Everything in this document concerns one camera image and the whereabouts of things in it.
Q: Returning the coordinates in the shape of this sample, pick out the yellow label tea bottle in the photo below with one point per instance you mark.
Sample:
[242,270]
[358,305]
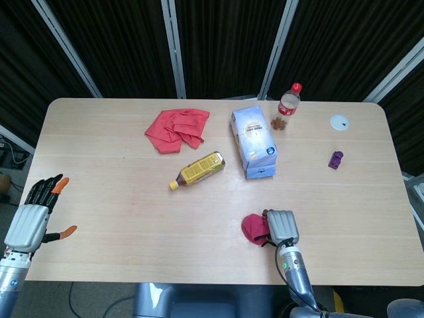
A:
[198,169]

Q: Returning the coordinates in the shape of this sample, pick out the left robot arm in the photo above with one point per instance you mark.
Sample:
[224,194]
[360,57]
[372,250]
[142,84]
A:
[10,285]

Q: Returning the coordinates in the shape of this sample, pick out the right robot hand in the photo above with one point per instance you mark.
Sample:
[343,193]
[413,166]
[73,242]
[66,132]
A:
[281,227]

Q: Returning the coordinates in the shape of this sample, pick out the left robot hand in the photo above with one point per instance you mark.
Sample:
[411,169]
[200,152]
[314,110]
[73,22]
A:
[28,227]

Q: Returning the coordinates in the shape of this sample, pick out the red cap cola bottle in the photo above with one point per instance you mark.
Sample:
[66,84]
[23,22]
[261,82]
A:
[287,107]

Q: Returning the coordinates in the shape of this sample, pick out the white round table grommet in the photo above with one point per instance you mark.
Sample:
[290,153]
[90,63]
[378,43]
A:
[340,122]

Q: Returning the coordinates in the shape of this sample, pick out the purple toy block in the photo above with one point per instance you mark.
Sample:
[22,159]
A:
[335,160]

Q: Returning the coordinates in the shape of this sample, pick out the light blue paper bag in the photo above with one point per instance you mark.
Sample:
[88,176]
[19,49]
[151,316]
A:
[255,140]

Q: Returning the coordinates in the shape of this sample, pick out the magenta black pouch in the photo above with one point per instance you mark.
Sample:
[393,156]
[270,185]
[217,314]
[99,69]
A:
[254,228]

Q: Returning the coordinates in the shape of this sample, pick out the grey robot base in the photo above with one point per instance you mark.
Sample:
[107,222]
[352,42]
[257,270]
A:
[202,301]

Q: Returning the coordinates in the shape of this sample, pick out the red crumpled cloth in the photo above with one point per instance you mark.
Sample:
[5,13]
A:
[175,130]

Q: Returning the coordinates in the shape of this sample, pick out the grey metal frame post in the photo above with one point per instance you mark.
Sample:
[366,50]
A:
[16,139]
[276,49]
[394,73]
[66,46]
[175,49]

